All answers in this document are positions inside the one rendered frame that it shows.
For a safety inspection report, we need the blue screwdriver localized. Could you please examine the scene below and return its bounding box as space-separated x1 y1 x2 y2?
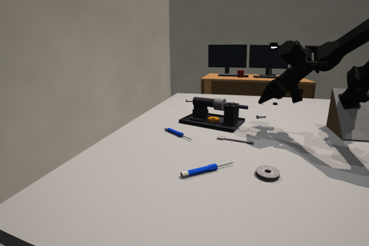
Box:
165 127 191 139
180 162 231 178

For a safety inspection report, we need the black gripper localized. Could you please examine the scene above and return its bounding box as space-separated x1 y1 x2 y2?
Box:
258 66 302 104

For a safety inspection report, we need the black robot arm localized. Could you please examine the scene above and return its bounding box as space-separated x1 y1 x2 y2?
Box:
278 19 369 109

